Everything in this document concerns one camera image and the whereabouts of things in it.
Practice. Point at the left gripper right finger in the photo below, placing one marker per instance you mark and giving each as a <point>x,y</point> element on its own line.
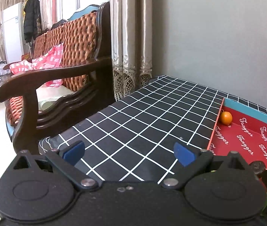
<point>193,162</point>

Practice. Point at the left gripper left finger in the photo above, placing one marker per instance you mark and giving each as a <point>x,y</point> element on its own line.
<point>64,162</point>

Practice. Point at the dark mangosteen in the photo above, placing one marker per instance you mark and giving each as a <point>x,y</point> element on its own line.
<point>258,167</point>

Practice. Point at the smooth yellow orange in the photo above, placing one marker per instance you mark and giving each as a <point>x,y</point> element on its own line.
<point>226,118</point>

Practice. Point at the wooden sofa with rattan back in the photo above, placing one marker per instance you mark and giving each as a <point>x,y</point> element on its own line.
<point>91,75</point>

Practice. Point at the colourful cardboard box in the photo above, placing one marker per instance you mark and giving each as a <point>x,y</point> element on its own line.
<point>247,134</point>

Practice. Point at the pink checked cloth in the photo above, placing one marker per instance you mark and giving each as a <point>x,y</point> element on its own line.
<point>51,59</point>

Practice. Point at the black coat on rack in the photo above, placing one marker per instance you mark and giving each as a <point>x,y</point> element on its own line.
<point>32,20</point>

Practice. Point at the white refrigerator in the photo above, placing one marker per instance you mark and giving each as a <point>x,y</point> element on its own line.
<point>13,36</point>

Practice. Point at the beige curtain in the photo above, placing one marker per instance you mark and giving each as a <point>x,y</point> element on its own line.
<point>131,45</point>

